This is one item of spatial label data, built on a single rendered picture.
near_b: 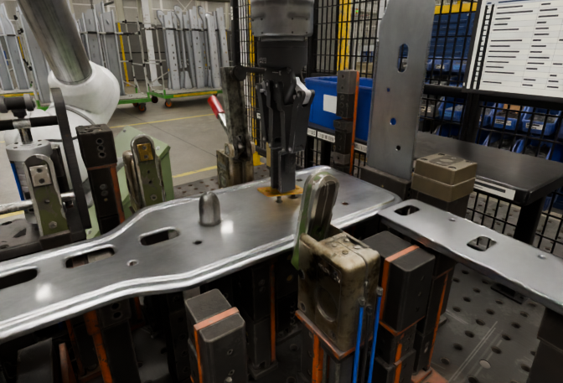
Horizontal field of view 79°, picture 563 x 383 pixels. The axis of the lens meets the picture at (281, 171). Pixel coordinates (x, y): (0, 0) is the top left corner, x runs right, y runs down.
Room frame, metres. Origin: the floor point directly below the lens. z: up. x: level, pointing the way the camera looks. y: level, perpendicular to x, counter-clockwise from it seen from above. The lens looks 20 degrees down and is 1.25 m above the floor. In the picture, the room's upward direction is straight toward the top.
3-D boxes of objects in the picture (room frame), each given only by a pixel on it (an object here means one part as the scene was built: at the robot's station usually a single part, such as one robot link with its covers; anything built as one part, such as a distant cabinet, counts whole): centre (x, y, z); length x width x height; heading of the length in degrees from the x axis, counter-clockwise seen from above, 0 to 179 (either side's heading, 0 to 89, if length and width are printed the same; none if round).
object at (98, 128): (0.58, 0.32, 0.91); 0.07 x 0.05 x 0.42; 34
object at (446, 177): (0.58, -0.30, 0.88); 0.08 x 0.08 x 0.36; 34
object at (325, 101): (0.99, -0.21, 1.09); 0.30 x 0.17 x 0.13; 28
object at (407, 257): (0.42, -0.16, 0.84); 0.11 x 0.10 x 0.28; 34
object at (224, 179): (0.67, 0.10, 0.88); 0.07 x 0.06 x 0.35; 34
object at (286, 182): (0.53, -0.01, 1.06); 0.03 x 0.01 x 0.07; 124
